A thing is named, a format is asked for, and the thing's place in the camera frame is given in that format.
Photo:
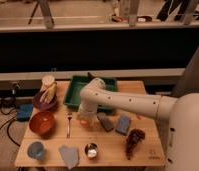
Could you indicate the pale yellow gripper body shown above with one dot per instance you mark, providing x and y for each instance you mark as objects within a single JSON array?
[{"x": 86, "y": 116}]

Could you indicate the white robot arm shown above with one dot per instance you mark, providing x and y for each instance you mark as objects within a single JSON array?
[{"x": 182, "y": 114}]

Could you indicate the silver fork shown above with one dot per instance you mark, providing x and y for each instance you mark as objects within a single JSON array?
[{"x": 69, "y": 117}]

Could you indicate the green plastic tray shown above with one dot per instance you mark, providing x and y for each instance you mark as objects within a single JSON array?
[{"x": 72, "y": 97}]

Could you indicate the black ladle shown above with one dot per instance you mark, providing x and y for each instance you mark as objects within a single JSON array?
[{"x": 90, "y": 76}]

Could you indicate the blue sponge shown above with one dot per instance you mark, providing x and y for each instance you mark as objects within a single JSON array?
[{"x": 123, "y": 124}]

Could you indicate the small steel cup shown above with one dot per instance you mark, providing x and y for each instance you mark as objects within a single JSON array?
[{"x": 91, "y": 150}]

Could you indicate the banana bunch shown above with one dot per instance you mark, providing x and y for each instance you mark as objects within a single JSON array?
[{"x": 48, "y": 92}]

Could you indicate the purple bowl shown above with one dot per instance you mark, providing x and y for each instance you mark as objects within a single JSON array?
[{"x": 42, "y": 106}]

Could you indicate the grey blue cloth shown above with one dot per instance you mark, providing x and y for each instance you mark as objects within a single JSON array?
[{"x": 70, "y": 156}]

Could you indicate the orange red bowl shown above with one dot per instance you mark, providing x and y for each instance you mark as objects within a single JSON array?
[{"x": 42, "y": 123}]

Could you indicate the dark grape bunch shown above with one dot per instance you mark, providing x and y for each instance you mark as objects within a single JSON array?
[{"x": 134, "y": 137}]

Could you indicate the blue box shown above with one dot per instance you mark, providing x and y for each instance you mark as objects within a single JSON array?
[{"x": 24, "y": 112}]

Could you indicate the light blue cup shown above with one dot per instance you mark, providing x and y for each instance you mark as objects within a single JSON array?
[{"x": 36, "y": 150}]

